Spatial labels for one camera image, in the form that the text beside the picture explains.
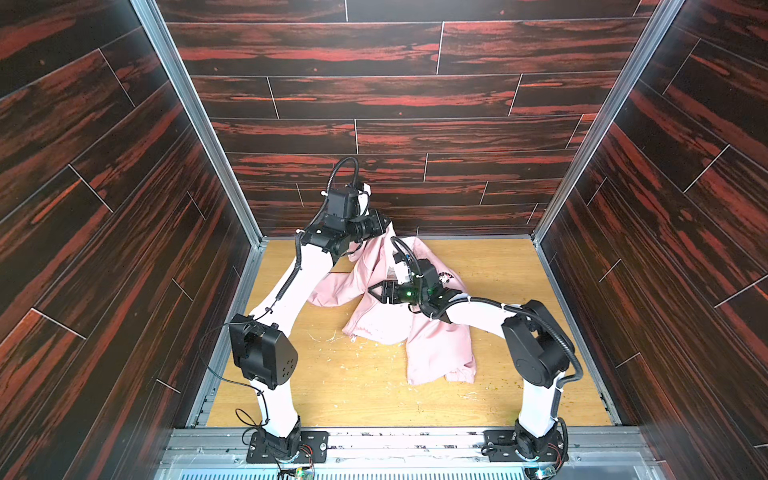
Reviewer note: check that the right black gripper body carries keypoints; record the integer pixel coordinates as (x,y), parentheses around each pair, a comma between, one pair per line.
(392,291)

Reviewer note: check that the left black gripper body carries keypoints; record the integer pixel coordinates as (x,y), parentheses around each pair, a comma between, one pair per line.
(372,225)

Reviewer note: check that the pink zip-up jacket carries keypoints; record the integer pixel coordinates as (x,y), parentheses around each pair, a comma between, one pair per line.
(434,349)

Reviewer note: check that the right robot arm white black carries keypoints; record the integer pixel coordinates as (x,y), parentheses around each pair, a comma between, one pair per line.
(542,353)

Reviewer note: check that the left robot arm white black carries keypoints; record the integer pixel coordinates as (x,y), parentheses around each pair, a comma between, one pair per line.
(260,341)

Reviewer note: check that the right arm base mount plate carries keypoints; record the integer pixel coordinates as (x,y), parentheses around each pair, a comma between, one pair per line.
(519,445)

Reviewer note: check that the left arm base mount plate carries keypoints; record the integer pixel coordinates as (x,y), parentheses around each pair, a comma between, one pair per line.
(299,447)

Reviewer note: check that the aluminium front rail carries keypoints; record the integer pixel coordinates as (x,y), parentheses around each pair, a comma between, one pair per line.
(408,453)

